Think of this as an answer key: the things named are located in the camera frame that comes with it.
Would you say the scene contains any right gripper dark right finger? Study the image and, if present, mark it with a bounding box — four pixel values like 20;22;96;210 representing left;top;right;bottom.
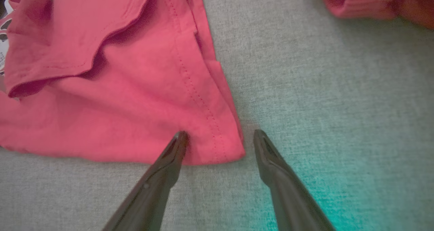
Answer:
253;129;336;231

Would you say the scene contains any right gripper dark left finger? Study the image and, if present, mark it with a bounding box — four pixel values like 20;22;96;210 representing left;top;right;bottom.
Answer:
102;131;189;231

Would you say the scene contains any red and white sports jersey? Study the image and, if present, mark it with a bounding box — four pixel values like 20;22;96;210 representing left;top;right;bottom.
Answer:
0;0;434;166

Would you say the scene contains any large grey fabric sofa seat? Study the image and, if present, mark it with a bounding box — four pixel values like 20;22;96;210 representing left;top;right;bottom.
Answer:
0;0;434;231

